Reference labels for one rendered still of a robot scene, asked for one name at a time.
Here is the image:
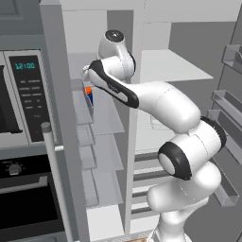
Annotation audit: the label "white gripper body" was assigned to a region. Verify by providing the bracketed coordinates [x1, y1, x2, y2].
[81, 63, 93, 83]

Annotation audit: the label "grey freezer door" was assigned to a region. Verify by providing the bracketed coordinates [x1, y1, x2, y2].
[39, 0, 93, 242]

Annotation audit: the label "clear freezer door bin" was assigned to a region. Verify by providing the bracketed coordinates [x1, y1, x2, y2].
[71, 78, 95, 126]
[76, 124, 96, 147]
[78, 145, 97, 171]
[81, 169, 100, 209]

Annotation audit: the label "white fridge shelf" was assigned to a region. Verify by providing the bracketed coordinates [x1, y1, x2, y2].
[139, 48, 215, 85]

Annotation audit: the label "grey fridge freezer cabinet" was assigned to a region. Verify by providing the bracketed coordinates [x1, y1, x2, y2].
[59, 0, 242, 242]

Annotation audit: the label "grey fridge drawers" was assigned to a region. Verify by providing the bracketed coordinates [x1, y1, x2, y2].
[130, 150, 173, 221]

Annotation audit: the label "clear fridge door bin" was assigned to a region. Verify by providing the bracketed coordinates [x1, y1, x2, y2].
[221, 43, 242, 76]
[211, 156, 241, 208]
[211, 89, 242, 128]
[206, 109, 242, 159]

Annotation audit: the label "grey fridge door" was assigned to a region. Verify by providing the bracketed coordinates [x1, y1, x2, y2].
[206, 2, 242, 242]

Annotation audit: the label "silver microwave oven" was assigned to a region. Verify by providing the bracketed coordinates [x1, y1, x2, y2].
[0, 49, 60, 152]

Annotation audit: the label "silver oven knob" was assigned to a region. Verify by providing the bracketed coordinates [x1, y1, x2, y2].
[8, 163, 23, 177]

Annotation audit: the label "black built-in oven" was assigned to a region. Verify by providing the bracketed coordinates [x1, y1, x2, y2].
[0, 153, 68, 242]

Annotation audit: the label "grey wall cupboard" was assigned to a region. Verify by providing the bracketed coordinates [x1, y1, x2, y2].
[0, 0, 43, 38]

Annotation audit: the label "grey freezer door handle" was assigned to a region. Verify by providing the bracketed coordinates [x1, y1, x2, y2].
[40, 121, 76, 242]

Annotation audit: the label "silver oven door handle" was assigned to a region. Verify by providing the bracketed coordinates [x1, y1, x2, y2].
[0, 175, 49, 195]

